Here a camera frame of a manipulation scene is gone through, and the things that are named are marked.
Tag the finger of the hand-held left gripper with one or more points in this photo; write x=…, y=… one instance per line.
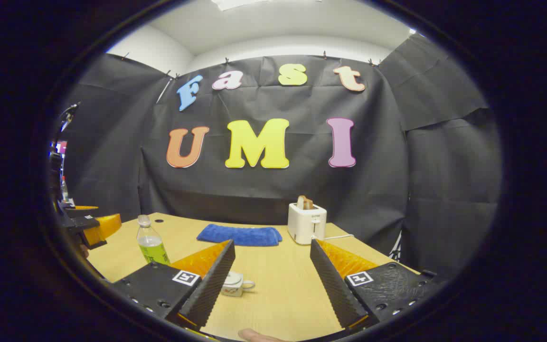
x=100, y=228
x=81, y=212

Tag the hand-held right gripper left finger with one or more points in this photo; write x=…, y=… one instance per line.
x=209, y=285

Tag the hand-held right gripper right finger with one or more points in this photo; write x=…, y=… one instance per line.
x=333, y=285

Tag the white floral teacup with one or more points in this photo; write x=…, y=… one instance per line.
x=233, y=287

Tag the white teacup lid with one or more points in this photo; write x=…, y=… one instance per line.
x=234, y=276

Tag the green label water bottle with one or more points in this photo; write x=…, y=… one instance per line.
x=152, y=247

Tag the red label plastic bottle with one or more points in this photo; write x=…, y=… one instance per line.
x=65, y=190

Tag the blue folded towel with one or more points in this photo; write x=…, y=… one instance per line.
x=240, y=235

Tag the white toaster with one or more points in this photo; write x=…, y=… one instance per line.
x=306, y=225

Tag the computer monitor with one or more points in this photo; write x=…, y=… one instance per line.
x=61, y=147

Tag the toast slice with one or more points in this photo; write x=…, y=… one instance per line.
x=305, y=203

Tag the black backdrop cloth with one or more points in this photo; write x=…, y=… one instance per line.
x=397, y=166

